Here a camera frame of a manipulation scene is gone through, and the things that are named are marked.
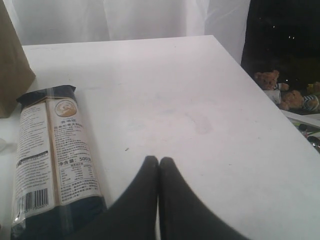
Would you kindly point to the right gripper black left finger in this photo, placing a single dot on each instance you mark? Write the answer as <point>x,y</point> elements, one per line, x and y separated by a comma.
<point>133,215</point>

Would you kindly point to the white backdrop curtain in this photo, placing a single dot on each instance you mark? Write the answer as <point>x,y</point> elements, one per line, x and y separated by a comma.
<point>39,22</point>

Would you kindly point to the brown teddy bear upper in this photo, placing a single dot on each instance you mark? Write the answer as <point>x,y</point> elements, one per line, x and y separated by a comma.
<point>268,81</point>

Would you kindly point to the long dark noodle package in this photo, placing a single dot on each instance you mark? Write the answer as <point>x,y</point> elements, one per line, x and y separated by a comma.
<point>55,185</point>

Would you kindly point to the white crumpled scrap right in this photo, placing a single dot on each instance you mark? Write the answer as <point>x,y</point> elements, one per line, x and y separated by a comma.
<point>6,147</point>

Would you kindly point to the brown teddy bear striped shirt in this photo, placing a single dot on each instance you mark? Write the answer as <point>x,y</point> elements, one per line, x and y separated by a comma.
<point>294,100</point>

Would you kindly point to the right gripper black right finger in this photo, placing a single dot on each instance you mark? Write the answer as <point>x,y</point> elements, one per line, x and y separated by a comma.
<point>182,215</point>

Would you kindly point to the brown paper bag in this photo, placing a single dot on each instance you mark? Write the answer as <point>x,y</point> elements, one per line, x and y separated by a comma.
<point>16,75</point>

